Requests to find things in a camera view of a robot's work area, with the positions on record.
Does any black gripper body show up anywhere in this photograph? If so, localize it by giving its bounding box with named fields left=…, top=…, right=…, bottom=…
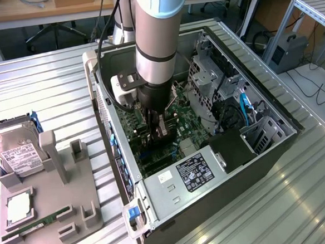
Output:
left=136, top=80, right=177, bottom=115

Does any loose green RAM stick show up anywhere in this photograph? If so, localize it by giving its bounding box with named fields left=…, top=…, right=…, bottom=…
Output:
left=0, top=205, right=73, bottom=242

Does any silver disk bay cage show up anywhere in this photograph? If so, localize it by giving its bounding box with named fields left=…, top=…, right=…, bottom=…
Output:
left=185, top=28, right=253, bottom=134

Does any open black PC case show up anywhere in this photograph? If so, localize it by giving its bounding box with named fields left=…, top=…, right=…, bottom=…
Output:
left=80, top=19, right=314, bottom=244

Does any blue disk wire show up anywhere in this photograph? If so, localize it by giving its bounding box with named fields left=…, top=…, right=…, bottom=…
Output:
left=239, top=91, right=254, bottom=129

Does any silver power supply unit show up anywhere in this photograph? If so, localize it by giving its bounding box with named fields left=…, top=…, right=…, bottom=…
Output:
left=139, top=143, right=233, bottom=223

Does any coiled black cable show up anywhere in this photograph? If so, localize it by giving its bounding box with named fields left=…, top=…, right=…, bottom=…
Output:
left=252, top=30, right=273, bottom=52

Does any black wire bundle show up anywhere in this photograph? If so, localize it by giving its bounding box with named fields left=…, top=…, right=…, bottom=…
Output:
left=212, top=95, right=249, bottom=133

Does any aluminium profile frame table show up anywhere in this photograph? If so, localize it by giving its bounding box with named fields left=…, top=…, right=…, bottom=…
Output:
left=258, top=0, right=325, bottom=74

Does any silver hard disk drive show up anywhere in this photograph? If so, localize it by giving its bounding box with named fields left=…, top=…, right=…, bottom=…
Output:
left=0, top=121, right=51, bottom=179

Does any silver CPU chip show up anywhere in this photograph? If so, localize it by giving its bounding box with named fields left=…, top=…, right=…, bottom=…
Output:
left=4, top=192, right=34, bottom=225

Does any blue network cable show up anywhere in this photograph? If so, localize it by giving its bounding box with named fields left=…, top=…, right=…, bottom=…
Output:
left=18, top=0, right=51, bottom=10

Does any long wooden desk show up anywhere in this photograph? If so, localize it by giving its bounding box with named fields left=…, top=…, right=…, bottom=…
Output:
left=0, top=0, right=325, bottom=63

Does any blue case latch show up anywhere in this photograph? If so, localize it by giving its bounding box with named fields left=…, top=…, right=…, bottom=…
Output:
left=126, top=206, right=140, bottom=222

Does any grey parts rack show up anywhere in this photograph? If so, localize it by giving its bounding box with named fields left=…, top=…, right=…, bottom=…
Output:
left=0, top=126, right=106, bottom=244

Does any black plastic shroud box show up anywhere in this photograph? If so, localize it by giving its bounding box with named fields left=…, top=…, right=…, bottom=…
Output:
left=208, top=126, right=260, bottom=175

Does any black slanted pole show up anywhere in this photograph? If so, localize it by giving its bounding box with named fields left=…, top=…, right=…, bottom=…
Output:
left=237, top=0, right=273, bottom=38

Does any grey box with handle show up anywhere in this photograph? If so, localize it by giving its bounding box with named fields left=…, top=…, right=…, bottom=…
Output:
left=262, top=32, right=312, bottom=75

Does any graphics card with metal bracket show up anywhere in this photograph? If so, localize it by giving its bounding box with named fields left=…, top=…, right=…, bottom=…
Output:
left=132, top=125, right=179, bottom=153

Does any black cable on side table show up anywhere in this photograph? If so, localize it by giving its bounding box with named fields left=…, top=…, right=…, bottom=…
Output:
left=286, top=62, right=325, bottom=109

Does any green motherboard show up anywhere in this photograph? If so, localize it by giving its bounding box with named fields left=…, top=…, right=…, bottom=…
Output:
left=111, top=78, right=214, bottom=179

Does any silver chipset heatsink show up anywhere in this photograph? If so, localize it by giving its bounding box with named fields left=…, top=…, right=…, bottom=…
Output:
left=179, top=138, right=199, bottom=157

